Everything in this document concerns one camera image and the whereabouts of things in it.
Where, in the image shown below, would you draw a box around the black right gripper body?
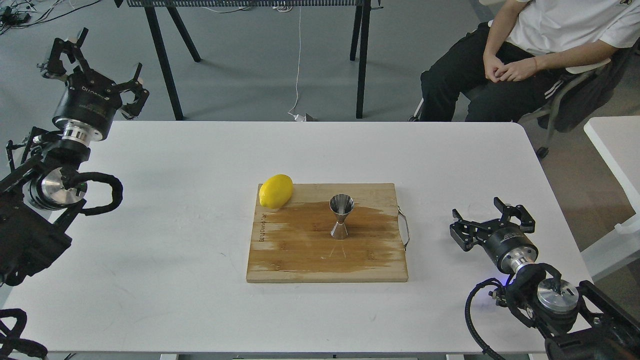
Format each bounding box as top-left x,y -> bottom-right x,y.
484,226 -> 538,275

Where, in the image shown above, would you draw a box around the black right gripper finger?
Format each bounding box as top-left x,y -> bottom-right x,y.
449,209 -> 493,252
493,197 -> 536,234

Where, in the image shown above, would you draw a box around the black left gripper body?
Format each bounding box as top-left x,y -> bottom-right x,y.
52,72 -> 122,141

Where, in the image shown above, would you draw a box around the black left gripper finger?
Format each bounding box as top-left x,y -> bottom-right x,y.
37,27 -> 96,84
115,63 -> 150,120

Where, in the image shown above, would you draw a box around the steel double jigger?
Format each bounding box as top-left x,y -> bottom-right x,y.
329,193 -> 355,240

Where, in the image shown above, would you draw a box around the clear glass measuring cup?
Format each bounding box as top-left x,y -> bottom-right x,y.
465,202 -> 500,224

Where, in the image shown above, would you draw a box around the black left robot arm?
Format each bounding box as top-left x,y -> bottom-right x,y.
0,28 -> 149,287

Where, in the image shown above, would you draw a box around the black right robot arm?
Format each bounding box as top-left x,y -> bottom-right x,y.
449,197 -> 640,360

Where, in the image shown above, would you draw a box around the seated person white shirt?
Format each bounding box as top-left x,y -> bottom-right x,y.
419,0 -> 640,122

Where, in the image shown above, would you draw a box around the yellow lemon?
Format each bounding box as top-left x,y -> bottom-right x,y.
258,174 -> 294,209

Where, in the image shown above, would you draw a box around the wooden cutting board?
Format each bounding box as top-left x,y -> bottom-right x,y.
246,183 -> 409,283

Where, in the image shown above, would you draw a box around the black floor cables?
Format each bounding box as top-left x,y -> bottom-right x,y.
0,0 -> 103,36

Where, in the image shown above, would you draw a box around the chair with grey frame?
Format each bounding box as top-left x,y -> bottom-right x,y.
414,23 -> 636,132

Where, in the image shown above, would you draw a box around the white hanging cable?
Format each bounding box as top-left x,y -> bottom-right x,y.
287,5 -> 318,122

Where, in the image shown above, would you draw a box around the black metal frame table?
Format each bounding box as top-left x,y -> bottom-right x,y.
114,0 -> 385,121

